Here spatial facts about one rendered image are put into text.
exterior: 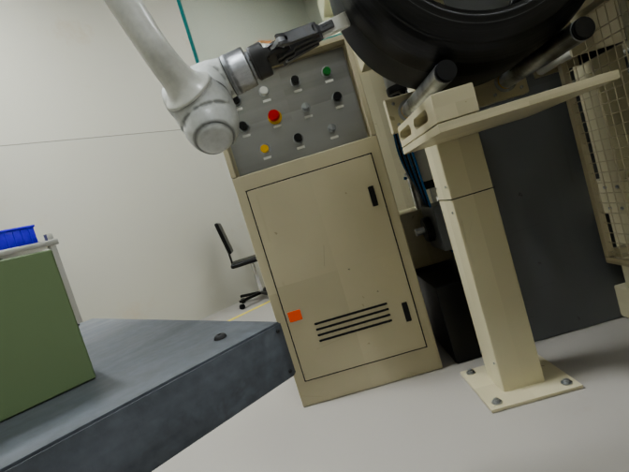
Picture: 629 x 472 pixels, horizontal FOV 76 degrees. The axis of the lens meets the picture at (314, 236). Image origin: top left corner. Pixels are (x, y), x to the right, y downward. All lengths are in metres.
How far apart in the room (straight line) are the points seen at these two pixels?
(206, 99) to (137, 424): 0.65
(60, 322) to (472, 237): 1.13
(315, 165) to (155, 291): 2.70
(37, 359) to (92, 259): 3.49
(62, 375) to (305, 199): 1.24
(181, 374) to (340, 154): 1.30
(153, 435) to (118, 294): 3.59
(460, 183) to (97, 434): 1.15
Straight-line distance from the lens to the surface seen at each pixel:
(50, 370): 0.32
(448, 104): 0.89
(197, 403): 0.26
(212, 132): 0.79
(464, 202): 1.27
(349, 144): 1.50
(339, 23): 1.02
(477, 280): 1.31
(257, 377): 0.28
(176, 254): 4.02
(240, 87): 0.97
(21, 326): 0.32
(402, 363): 1.63
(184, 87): 0.82
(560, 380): 1.48
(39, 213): 3.79
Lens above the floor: 0.72
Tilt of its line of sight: 4 degrees down
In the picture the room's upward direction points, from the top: 17 degrees counter-clockwise
